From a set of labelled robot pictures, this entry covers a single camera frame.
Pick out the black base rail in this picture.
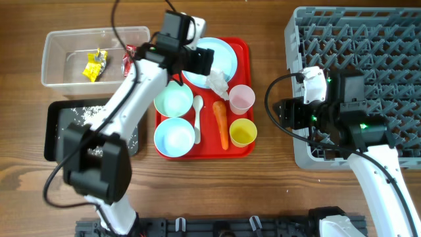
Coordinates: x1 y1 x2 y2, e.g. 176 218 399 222
74 215 366 237

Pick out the black waste tray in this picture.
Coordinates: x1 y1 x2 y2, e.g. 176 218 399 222
43 97 140 163

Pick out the yellow snack wrapper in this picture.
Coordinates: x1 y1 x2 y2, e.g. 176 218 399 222
82 48 108 82

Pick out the red snack wrapper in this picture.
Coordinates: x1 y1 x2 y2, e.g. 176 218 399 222
121 45 137 77

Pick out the yellow cup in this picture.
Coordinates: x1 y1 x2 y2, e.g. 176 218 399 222
229 118 257 147

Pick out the white rice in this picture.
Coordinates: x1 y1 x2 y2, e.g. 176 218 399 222
55 105 139 159

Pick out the orange carrot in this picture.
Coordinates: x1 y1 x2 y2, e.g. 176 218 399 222
212 101 229 150

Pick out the clear plastic bin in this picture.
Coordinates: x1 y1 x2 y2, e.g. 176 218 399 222
41 26 150 96

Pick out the light blue plate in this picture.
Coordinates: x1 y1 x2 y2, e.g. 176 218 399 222
182 38 237 89

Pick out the light blue bowl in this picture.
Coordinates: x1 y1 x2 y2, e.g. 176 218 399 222
154 118 195 158

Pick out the pink cup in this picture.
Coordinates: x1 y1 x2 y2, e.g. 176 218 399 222
229 84 256 115

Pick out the grey dishwasher rack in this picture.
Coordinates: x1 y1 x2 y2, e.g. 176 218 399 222
284 7 420 169

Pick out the white plastic spoon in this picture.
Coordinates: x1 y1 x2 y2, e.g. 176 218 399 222
192 95 204 144

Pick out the green bowl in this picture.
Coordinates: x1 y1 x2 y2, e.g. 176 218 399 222
154 81 193 118

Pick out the white napkin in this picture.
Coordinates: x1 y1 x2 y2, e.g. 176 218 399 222
205 69 229 101

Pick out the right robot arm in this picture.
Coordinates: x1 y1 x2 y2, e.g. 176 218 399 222
265 66 420 236

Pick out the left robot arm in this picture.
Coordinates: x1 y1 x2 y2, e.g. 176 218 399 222
60 11 214 236

